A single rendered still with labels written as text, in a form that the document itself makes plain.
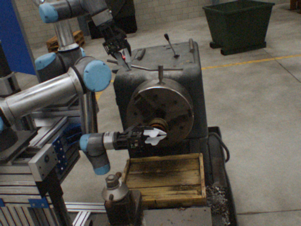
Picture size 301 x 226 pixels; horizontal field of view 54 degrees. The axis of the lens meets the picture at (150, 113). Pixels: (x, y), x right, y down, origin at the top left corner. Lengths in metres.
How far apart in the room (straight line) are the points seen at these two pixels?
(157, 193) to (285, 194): 1.51
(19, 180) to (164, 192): 0.58
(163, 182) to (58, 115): 0.73
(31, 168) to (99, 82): 0.43
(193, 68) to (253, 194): 1.38
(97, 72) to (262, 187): 1.85
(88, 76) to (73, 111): 0.55
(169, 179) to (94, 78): 0.53
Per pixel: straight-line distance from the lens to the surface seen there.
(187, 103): 1.33
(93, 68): 1.13
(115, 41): 1.21
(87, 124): 1.36
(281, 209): 2.46
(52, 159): 1.32
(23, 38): 6.24
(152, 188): 1.28
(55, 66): 1.64
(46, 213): 1.81
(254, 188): 2.61
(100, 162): 1.31
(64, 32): 1.66
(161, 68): 1.32
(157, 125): 1.24
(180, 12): 11.38
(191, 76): 1.46
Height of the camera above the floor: 1.69
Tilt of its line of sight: 25 degrees down
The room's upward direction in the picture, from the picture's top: 10 degrees counter-clockwise
